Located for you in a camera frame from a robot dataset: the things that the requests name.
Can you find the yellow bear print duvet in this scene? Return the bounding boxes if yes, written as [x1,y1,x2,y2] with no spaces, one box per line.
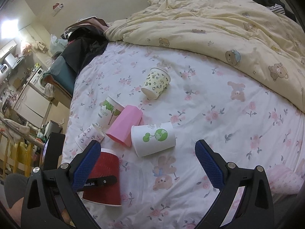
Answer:
[105,0,304,111]

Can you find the floral white bed sheet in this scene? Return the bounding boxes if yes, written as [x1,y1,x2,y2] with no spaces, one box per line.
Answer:
[63,43,304,228]

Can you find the small pink patterned cup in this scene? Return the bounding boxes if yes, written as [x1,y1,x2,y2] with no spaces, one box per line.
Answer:
[75,123,105,150]

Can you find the white cup green trees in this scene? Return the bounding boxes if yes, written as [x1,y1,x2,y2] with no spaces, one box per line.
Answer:
[97,96,125,130]

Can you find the red ribbed paper cup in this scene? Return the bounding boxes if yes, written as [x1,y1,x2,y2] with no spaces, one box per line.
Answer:
[82,148,121,207]

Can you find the pink plastic cup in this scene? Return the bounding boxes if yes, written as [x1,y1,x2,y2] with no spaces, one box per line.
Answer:
[106,105,143,147]

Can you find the white cabinet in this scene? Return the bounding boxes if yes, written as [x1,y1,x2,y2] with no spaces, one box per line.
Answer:
[13,85,50,128]

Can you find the wall hook with items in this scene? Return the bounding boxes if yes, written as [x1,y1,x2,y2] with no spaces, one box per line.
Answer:
[52,3,64,16]

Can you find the cream patterned paper cup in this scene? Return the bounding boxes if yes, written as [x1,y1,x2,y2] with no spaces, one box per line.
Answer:
[141,67,171,99]

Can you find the white cup green globe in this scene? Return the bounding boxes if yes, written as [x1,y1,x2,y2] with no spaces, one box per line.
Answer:
[131,122,176,157]

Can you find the black clothing pile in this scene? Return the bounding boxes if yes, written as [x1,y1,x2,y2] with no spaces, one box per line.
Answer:
[60,17,109,74]

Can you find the white plastic bag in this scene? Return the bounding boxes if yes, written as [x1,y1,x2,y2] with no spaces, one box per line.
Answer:
[50,34,68,55]

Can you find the teal bed frame edge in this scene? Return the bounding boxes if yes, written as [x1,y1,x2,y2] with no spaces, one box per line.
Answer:
[43,55,76,97]

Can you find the white washing machine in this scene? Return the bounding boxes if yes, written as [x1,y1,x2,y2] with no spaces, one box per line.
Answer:
[29,67,47,95]

